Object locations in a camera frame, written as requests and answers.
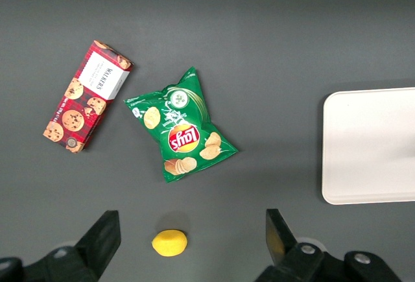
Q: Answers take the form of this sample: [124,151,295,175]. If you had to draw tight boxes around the red Walkers cookie box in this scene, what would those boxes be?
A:
[42,40,135,154]

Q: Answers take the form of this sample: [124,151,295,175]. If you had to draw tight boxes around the yellow lemon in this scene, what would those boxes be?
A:
[151,229,189,257]

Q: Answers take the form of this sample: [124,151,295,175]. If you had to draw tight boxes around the beige plastic tray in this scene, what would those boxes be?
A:
[321,87,415,206]

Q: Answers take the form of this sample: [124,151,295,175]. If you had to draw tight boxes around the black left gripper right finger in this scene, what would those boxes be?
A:
[255,208,327,282]

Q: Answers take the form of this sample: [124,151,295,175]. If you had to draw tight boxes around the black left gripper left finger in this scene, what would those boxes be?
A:
[44,209,122,282]

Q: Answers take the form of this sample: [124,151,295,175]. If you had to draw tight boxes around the green Lay's chips bag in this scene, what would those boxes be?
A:
[123,66,239,184]

